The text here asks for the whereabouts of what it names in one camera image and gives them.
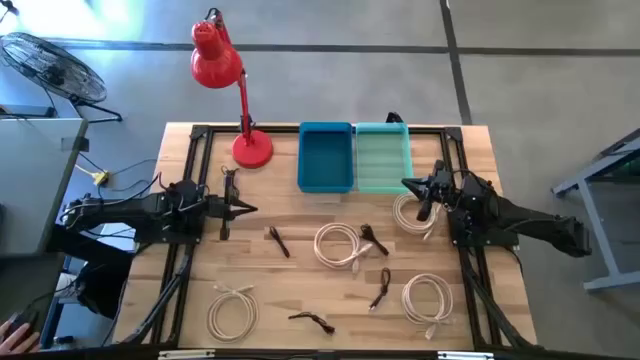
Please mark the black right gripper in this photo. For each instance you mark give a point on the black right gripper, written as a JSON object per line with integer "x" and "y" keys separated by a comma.
{"x": 442, "y": 192}

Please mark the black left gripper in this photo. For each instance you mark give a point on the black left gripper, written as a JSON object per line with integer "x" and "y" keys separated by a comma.
{"x": 227, "y": 205}

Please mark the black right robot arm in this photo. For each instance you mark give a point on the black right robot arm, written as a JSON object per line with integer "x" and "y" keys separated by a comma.
{"x": 525, "y": 220}

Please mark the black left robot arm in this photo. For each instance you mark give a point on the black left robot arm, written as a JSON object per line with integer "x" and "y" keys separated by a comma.
{"x": 150, "y": 207}

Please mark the teal plastic bin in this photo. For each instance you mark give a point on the teal plastic bin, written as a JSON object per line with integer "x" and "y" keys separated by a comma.
{"x": 382, "y": 160}

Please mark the black table clamp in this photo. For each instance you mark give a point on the black table clamp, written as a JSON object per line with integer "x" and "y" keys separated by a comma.
{"x": 394, "y": 118}

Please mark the blue plastic bin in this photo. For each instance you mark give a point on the blue plastic bin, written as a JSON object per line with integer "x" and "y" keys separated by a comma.
{"x": 325, "y": 160}

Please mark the yellow power plug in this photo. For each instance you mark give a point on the yellow power plug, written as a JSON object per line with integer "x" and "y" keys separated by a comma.
{"x": 101, "y": 178}

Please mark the red desk lamp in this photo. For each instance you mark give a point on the red desk lamp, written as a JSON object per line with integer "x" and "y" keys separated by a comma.
{"x": 215, "y": 65}

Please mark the grey side table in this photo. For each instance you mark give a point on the grey side table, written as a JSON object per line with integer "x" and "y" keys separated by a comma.
{"x": 30, "y": 190}

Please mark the blue-grey metal table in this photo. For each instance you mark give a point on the blue-grey metal table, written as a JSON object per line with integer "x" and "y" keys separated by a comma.
{"x": 615, "y": 282}

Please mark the black floor fan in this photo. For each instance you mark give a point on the black floor fan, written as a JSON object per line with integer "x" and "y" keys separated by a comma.
{"x": 55, "y": 67}

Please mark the black desk device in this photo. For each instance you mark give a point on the black desk device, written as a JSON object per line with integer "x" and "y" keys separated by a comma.
{"x": 25, "y": 320}

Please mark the person's hand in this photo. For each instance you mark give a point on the person's hand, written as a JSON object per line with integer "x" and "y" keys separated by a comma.
{"x": 17, "y": 342}

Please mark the black aluminium rig frame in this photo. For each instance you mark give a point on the black aluminium rig frame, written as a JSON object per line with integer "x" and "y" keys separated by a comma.
{"x": 280, "y": 129}

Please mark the silver metal bracket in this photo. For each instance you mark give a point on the silver metal bracket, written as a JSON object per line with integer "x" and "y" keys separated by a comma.
{"x": 185, "y": 354}
{"x": 465, "y": 356}

